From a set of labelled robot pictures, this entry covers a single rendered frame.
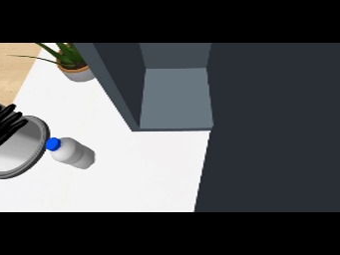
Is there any dark grey cabinet door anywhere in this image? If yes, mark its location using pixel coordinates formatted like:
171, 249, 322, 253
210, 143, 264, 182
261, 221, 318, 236
192, 42, 340, 213

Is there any green potted plant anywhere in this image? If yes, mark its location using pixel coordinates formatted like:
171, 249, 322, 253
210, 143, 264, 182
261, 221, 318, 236
7, 42, 97, 84

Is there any dark grey open cabinet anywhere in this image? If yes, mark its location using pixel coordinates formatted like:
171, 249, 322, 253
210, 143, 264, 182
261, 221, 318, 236
72, 42, 214, 132

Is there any white bottle with blue cap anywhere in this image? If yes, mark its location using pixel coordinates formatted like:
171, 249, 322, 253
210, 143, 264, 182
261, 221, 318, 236
44, 136, 97, 170

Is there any grey metal pot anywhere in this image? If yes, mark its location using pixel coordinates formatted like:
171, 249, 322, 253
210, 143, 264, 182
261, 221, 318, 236
0, 115, 51, 180

